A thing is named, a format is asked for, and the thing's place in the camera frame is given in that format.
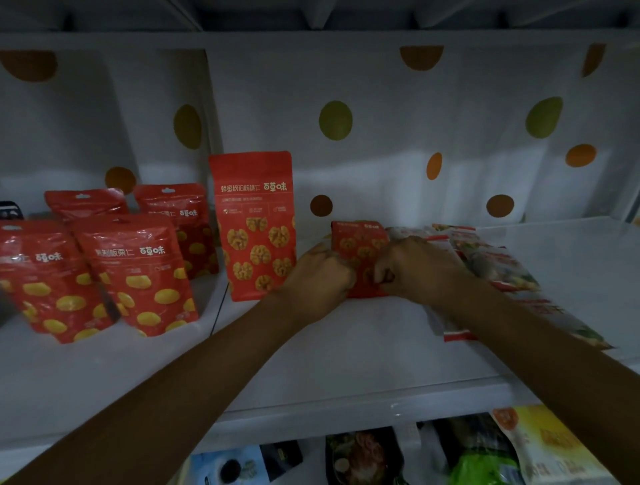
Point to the white plastic bag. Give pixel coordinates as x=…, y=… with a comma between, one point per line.
x=425, y=457

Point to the tall red walnut snack pouch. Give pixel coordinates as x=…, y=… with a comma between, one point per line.
x=255, y=225

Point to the person's left forearm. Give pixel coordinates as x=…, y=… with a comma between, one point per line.
x=165, y=399

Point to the small black packet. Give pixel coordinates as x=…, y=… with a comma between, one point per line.
x=282, y=457

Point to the person's left hand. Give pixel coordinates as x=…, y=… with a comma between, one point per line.
x=312, y=285

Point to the person's right forearm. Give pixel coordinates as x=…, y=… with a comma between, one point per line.
x=555, y=359

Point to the person's right hand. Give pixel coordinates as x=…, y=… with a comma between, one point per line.
x=425, y=270

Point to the black object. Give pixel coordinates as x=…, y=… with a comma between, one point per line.
x=10, y=211

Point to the green snack packet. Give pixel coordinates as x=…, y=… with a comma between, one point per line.
x=480, y=452

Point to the light blue snack packet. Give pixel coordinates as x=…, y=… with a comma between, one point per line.
x=225, y=467

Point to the person's right fingers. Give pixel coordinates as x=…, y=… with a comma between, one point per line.
x=386, y=274

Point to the yellow and white snack packet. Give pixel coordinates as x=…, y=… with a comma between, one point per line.
x=550, y=444

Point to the white shelf unit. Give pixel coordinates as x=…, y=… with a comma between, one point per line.
x=350, y=359

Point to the red chestnut snack pouch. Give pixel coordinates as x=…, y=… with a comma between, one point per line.
x=85, y=202
x=47, y=290
x=187, y=220
x=142, y=280

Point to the polka dot backing sheet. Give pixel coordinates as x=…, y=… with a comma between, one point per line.
x=380, y=130

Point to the small red walnut snack pouch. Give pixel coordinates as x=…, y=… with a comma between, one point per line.
x=361, y=245

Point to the person's left fingers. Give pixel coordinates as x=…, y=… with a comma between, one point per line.
x=344, y=280

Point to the dark food picture packet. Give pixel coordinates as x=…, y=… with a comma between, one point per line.
x=362, y=457

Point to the white red-trimmed snack packet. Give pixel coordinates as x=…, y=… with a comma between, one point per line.
x=495, y=262
x=560, y=317

